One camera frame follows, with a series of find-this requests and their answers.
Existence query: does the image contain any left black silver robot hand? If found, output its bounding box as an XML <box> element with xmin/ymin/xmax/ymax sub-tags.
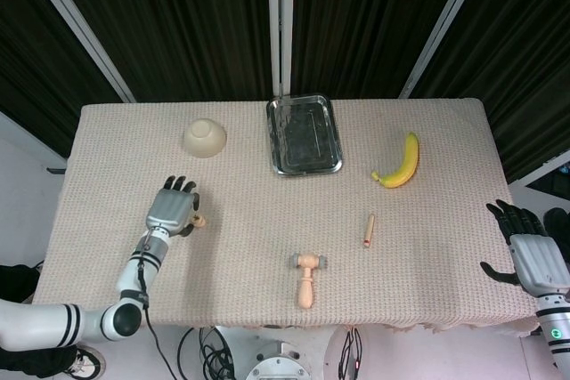
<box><xmin>144</xmin><ymin>174</ymin><xmax>201</xmax><ymax>239</ymax></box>

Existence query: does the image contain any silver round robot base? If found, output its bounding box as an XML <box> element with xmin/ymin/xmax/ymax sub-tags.
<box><xmin>244</xmin><ymin>338</ymin><xmax>313</xmax><ymax>380</ymax></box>

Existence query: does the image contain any yellow banana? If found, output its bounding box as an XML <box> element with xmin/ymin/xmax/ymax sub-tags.
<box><xmin>371</xmin><ymin>131</ymin><xmax>420</xmax><ymax>190</ymax></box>

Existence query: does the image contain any peach plastic toy hammer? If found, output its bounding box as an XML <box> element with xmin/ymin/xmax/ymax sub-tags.
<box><xmin>291</xmin><ymin>253</ymin><xmax>330</xmax><ymax>310</ymax></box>

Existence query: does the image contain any black pleated curtain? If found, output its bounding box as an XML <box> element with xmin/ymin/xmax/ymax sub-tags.
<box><xmin>0</xmin><ymin>0</ymin><xmax>124</xmax><ymax>158</ymax></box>
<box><xmin>409</xmin><ymin>0</ymin><xmax>570</xmax><ymax>183</ymax></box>
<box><xmin>291</xmin><ymin>0</ymin><xmax>473</xmax><ymax>101</ymax></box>
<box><xmin>44</xmin><ymin>0</ymin><xmax>273</xmax><ymax>105</ymax></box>

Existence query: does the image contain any black white sneaker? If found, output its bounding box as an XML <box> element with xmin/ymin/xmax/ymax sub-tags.
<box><xmin>66</xmin><ymin>344</ymin><xmax>108</xmax><ymax>379</ymax></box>

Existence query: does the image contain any coiled black floor cable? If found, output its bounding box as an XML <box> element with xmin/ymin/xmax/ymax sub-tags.
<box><xmin>198</xmin><ymin>326</ymin><xmax>233</xmax><ymax>380</ymax></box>

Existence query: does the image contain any red and black cable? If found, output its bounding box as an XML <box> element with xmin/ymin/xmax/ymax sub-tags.
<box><xmin>338</xmin><ymin>327</ymin><xmax>362</xmax><ymax>380</ymax></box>

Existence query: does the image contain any rectangular metal tray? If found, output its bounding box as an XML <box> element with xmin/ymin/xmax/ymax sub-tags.
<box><xmin>265</xmin><ymin>93</ymin><xmax>344</xmax><ymax>178</ymax></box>

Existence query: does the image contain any small wooden stick red band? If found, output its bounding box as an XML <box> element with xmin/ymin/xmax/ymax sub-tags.
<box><xmin>362</xmin><ymin>214</ymin><xmax>376</xmax><ymax>249</ymax></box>

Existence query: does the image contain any thin black floor cable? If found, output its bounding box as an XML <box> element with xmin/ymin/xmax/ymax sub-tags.
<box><xmin>176</xmin><ymin>326</ymin><xmax>198</xmax><ymax>380</ymax></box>

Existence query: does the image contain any cream upturned bowl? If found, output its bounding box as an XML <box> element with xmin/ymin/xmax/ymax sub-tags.
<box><xmin>182</xmin><ymin>117</ymin><xmax>228</xmax><ymax>159</ymax></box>

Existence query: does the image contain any beige woven tablecloth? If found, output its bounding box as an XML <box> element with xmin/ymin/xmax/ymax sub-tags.
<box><xmin>26</xmin><ymin>95</ymin><xmax>540</xmax><ymax>336</ymax></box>

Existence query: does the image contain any white frame post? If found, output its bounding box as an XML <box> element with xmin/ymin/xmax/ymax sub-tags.
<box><xmin>265</xmin><ymin>0</ymin><xmax>296</xmax><ymax>96</ymax></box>
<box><xmin>398</xmin><ymin>0</ymin><xmax>493</xmax><ymax>100</ymax></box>
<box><xmin>16</xmin><ymin>0</ymin><xmax>135</xmax><ymax>104</ymax></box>

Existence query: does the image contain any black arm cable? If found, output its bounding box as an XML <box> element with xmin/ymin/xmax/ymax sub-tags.
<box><xmin>136</xmin><ymin>237</ymin><xmax>173</xmax><ymax>380</ymax></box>

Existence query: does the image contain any black trousers leg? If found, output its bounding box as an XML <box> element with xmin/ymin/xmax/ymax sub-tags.
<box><xmin>0</xmin><ymin>263</ymin><xmax>79</xmax><ymax>380</ymax></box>

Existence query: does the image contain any white frame bar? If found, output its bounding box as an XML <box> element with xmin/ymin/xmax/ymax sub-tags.
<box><xmin>507</xmin><ymin>153</ymin><xmax>570</xmax><ymax>188</ymax></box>

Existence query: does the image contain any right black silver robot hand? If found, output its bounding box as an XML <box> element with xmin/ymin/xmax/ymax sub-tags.
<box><xmin>479</xmin><ymin>197</ymin><xmax>570</xmax><ymax>299</ymax></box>

